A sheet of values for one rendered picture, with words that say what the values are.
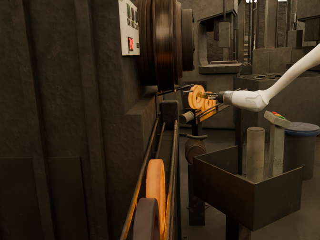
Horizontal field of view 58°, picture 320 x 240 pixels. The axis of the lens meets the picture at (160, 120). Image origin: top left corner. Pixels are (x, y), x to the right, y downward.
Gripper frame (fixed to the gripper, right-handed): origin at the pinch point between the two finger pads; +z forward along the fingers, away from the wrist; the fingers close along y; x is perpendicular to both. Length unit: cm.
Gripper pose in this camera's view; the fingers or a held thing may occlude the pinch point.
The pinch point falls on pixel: (196, 94)
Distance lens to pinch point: 191.0
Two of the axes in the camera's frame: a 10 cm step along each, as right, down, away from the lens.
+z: -7.8, -1.5, 6.1
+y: 6.3, -2.0, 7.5
